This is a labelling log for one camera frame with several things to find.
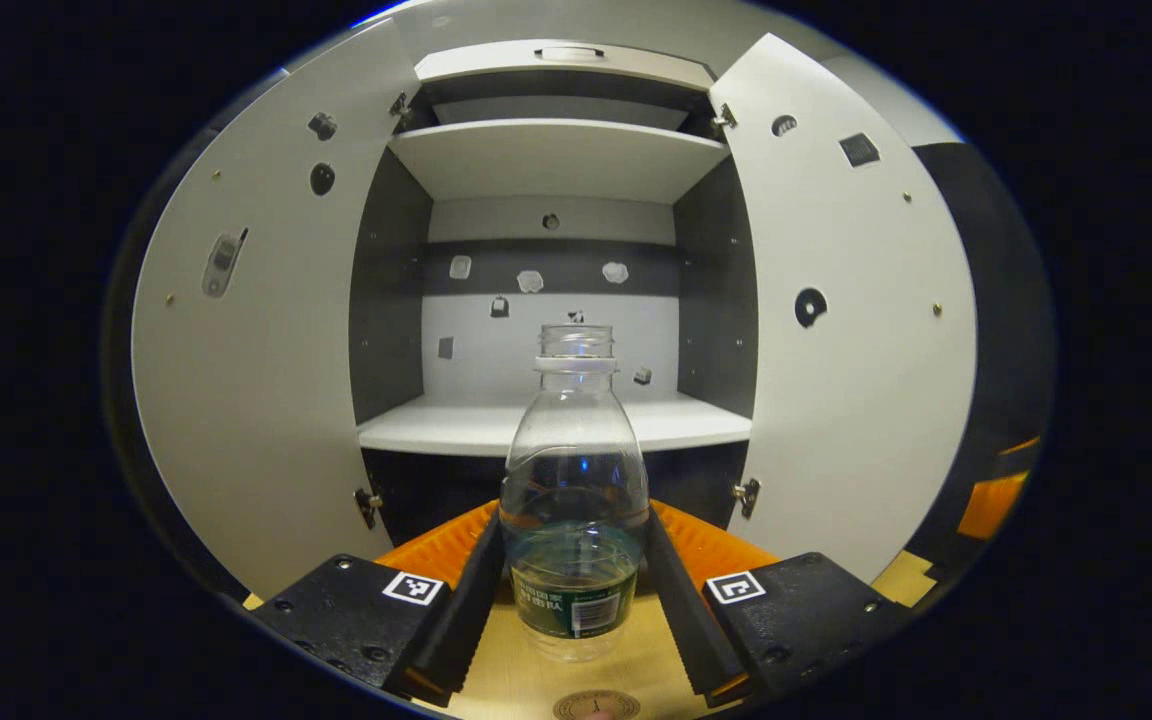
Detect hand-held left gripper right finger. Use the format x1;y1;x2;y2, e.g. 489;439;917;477
644;498;922;709

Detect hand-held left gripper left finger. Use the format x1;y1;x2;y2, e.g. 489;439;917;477
248;500;507;709

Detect white cabinet door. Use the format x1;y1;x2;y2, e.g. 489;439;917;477
131;18;424;601
708;32;979;586

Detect clear plastic bottle green label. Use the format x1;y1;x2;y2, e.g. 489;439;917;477
498;323;651;663

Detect white and grey cabinet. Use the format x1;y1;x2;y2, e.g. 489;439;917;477
348;40;762;546

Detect black backdrop cloth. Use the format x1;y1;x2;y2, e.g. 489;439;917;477
101;130;242;601
911;142;1057;581

